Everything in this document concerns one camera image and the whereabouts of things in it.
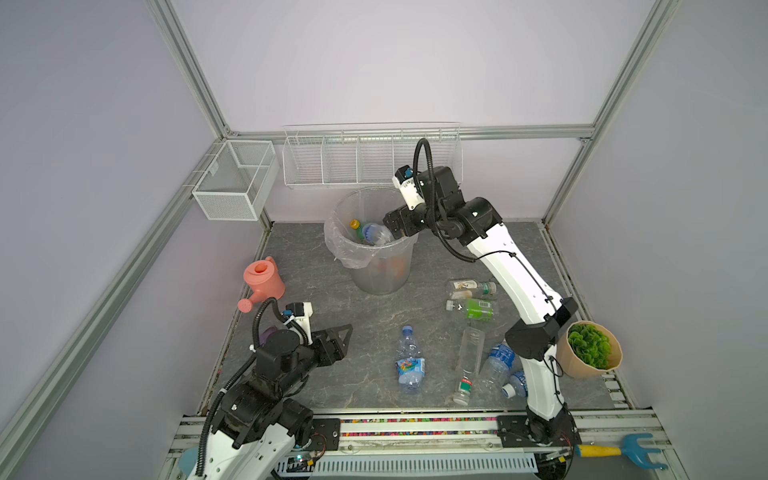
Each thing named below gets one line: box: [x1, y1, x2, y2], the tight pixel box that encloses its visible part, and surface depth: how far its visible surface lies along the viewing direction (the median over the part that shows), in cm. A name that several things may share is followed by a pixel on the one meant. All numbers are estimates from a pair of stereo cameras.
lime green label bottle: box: [445, 298, 495, 321], surface depth 93 cm
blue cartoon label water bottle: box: [395, 325, 426, 395], surface depth 81 cm
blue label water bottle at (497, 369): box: [480, 344, 516, 388], surface depth 80 cm
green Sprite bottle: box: [350, 219, 364, 240], surface depth 98 cm
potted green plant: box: [556, 321, 623, 379], surface depth 78 cm
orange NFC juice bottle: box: [377, 256, 406, 281], surface depth 92 cm
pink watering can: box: [238, 256, 286, 313], surface depth 95 cm
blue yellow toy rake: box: [575, 433, 669, 470], surface depth 72 cm
